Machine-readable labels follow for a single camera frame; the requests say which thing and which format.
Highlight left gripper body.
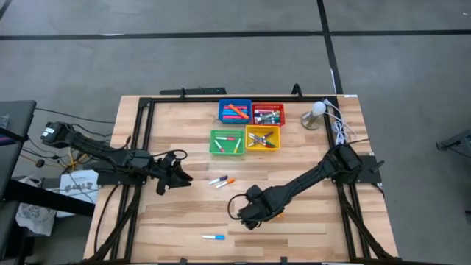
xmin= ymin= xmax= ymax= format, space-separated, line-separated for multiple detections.
xmin=152 ymin=152 xmax=181 ymax=185

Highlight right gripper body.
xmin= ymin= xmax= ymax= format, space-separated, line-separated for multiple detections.
xmin=238 ymin=187 xmax=291 ymax=222

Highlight green-cap thin white marker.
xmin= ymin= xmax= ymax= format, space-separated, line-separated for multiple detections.
xmin=249 ymin=136 xmax=276 ymax=149

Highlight red-cap thin white marker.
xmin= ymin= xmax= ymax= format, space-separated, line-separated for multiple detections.
xmin=247 ymin=135 xmax=272 ymax=147

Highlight dark-blue-cap thin white marker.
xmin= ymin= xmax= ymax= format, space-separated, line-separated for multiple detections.
xmin=252 ymin=131 xmax=275 ymax=144

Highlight orange Sharpie highlighter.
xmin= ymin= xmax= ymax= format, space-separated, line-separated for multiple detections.
xmin=227 ymin=103 xmax=250 ymax=121

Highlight green plastic basket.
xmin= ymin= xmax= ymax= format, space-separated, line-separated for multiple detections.
xmin=209 ymin=129 xmax=246 ymax=156

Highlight yellow plastic basket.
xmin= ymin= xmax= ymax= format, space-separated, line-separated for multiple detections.
xmin=244 ymin=124 xmax=281 ymax=152

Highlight black power strip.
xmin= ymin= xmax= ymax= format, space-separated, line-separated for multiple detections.
xmin=159 ymin=87 xmax=227 ymax=96

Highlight blue plastic basket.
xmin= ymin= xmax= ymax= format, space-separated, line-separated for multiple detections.
xmin=218 ymin=99 xmax=253 ymax=124

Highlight red plastic basket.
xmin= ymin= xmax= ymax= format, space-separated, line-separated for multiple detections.
xmin=252 ymin=102 xmax=286 ymax=127

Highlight white bulb lamp wooden base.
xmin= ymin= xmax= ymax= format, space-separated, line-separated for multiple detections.
xmin=300 ymin=101 xmax=327 ymax=131

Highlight white plastic bag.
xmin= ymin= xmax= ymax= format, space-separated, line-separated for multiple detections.
xmin=15 ymin=201 xmax=57 ymax=237

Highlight black floor stand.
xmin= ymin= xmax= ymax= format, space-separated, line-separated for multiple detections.
xmin=436 ymin=128 xmax=471 ymax=152

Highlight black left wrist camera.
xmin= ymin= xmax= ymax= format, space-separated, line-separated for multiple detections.
xmin=161 ymin=151 xmax=178 ymax=167

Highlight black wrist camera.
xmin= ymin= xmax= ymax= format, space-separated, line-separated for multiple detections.
xmin=161 ymin=151 xmax=178 ymax=167
xmin=245 ymin=185 xmax=263 ymax=202

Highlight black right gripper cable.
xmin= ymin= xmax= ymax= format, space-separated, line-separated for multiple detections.
xmin=227 ymin=194 xmax=248 ymax=221

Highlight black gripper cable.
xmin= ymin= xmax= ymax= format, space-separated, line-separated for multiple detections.
xmin=227 ymin=194 xmax=248 ymax=221
xmin=152 ymin=149 xmax=188 ymax=162

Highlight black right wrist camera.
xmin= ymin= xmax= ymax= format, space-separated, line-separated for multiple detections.
xmin=245 ymin=185 xmax=263 ymax=202

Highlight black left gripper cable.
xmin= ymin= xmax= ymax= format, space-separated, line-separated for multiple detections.
xmin=152 ymin=149 xmax=188 ymax=162

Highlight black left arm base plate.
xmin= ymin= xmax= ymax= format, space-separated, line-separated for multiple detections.
xmin=83 ymin=160 xmax=150 ymax=186

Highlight yellow floor cable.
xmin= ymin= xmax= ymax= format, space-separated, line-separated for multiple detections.
xmin=68 ymin=146 xmax=91 ymax=171

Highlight white coiled cable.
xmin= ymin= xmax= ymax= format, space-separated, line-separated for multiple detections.
xmin=322 ymin=98 xmax=354 ymax=144

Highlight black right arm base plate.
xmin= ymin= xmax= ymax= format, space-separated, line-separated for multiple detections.
xmin=329 ymin=153 xmax=384 ymax=185

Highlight black floor cables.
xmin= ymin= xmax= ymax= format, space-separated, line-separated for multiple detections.
xmin=21 ymin=106 xmax=115 ymax=170

